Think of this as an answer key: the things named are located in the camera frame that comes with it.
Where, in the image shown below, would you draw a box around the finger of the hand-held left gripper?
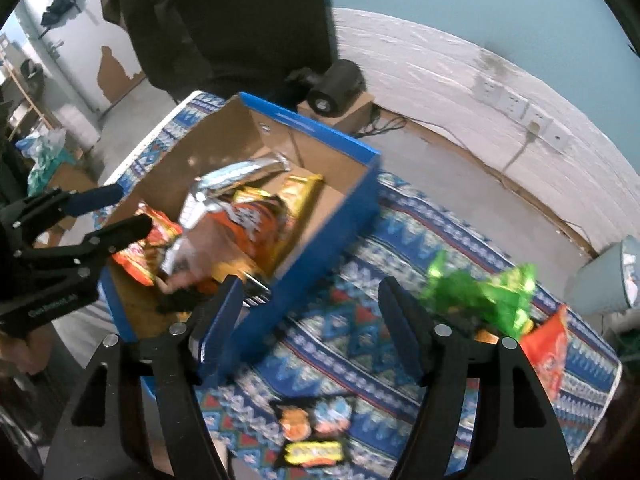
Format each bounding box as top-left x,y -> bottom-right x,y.
20,213 -> 153,286
0,184 -> 124,248

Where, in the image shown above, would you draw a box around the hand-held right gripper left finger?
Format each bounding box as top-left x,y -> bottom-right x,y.
42,275 -> 246,480

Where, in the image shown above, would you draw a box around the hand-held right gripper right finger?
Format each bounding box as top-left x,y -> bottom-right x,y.
377,276 -> 576,480

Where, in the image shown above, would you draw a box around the orange-red chips packet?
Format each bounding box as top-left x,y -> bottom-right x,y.
111,202 -> 183,287

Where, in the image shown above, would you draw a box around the green snack packet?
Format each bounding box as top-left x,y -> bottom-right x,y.
420,250 -> 538,338

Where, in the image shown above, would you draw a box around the silver snack packet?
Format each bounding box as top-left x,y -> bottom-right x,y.
162,157 -> 291,276

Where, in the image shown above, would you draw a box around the orange snack packet white print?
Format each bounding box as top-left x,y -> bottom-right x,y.
210,195 -> 296,281

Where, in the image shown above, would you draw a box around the blue cardboard box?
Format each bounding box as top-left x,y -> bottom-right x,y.
97,91 -> 383,396

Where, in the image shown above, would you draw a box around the black snack packet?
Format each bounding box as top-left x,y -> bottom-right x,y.
269,394 -> 357,470

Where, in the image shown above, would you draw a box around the red snack packet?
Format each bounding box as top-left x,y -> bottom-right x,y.
520,305 -> 571,403

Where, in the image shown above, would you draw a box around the long gold biscuit packet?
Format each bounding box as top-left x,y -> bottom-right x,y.
270,173 -> 325,271

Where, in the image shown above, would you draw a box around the person's left hand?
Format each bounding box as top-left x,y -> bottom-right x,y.
0,327 -> 48,376

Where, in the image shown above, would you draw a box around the blue patterned tablecloth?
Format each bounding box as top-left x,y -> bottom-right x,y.
102,91 -> 623,480

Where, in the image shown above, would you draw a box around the light plastic bag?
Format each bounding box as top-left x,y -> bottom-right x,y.
15,127 -> 76,196

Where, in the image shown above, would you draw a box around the wooden rack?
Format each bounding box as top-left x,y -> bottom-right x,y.
0,35 -> 58,133

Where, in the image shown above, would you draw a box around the dark blue hanging cloth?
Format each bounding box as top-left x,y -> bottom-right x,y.
40,0 -> 81,27

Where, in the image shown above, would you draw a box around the light blue trash bin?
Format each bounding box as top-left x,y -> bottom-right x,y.
565,234 -> 640,317

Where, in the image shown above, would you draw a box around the black hanging cloth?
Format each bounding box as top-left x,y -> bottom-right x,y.
100,0 -> 341,111

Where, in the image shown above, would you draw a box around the small brown cardboard box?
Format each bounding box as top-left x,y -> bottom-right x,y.
297,92 -> 376,133

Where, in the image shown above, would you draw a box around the black cables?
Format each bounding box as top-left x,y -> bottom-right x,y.
357,107 -> 406,137

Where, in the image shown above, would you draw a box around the grey plug cable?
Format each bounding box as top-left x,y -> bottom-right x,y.
502,122 -> 543,176

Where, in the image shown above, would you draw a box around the white wall socket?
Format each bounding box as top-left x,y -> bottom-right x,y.
525,107 -> 551,133
495,91 -> 528,118
472,75 -> 496,101
545,122 -> 573,151

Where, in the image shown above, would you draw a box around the black camera on box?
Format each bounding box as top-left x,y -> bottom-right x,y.
286,59 -> 365,116

